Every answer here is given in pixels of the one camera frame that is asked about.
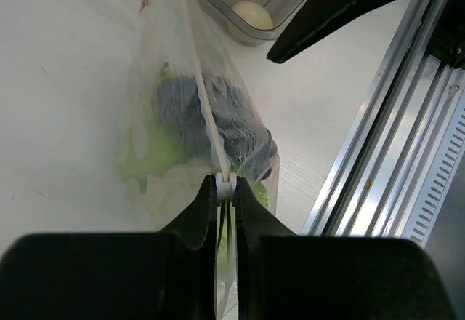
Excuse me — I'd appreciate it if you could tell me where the dark toy grape bunch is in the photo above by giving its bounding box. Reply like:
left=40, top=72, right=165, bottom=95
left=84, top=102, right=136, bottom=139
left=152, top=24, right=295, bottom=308
left=153, top=64, right=278, bottom=183

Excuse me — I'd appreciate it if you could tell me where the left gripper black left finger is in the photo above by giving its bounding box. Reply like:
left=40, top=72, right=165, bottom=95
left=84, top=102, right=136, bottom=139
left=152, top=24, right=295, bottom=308
left=155, top=175, right=218, bottom=319

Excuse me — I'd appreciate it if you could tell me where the clear zip top bag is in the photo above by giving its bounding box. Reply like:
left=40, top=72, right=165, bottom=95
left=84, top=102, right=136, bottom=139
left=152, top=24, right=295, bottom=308
left=116, top=0, right=288, bottom=319

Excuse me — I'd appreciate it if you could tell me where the white toy egg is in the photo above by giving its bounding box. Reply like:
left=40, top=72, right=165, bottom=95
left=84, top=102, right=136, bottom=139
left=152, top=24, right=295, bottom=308
left=228, top=1, right=273, bottom=45

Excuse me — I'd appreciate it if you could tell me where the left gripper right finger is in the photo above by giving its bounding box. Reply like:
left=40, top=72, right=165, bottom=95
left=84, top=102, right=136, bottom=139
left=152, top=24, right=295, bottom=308
left=232, top=177, right=301, bottom=319

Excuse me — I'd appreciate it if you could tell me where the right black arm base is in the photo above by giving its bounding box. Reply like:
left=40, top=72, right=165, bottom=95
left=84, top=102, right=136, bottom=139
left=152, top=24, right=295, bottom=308
left=426, top=18, right=464, bottom=69

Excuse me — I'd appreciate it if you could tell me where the green toy cabbage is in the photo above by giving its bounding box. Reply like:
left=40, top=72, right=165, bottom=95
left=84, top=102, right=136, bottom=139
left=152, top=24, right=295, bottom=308
left=116, top=72, right=272, bottom=208

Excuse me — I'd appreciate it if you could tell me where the aluminium mounting rail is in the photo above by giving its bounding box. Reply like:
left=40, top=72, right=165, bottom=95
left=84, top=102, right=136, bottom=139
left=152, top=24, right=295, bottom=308
left=302, top=0, right=464, bottom=247

